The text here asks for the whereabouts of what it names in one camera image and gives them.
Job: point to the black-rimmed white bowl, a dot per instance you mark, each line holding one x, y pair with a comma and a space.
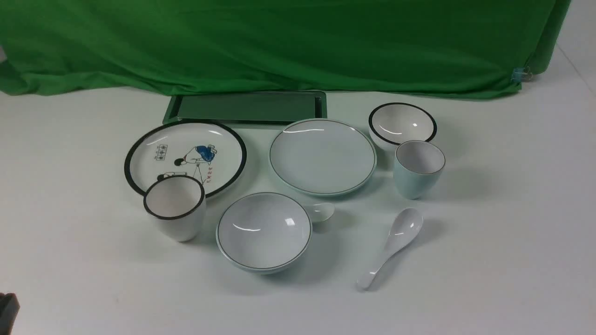
392, 124

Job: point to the plain white spoon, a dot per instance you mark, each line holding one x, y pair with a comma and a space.
404, 230

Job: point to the blue binder clip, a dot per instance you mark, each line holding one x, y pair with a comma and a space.
522, 74

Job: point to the white spoon with characters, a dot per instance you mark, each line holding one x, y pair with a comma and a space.
320, 212

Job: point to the pale blue bowl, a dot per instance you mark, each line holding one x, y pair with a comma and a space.
264, 232

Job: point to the green rectangular tray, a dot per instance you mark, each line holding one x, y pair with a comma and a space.
255, 108

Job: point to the black-rimmed illustrated plate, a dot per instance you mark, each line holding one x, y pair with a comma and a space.
209, 152

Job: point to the pale blue cup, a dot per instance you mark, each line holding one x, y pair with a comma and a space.
416, 168

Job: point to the black-rimmed white cup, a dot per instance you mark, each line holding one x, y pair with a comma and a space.
177, 205

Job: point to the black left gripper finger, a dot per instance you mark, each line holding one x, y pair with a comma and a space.
9, 308

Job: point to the pale blue plate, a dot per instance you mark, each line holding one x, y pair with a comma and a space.
322, 157

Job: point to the green backdrop cloth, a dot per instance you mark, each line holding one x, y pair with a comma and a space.
440, 48

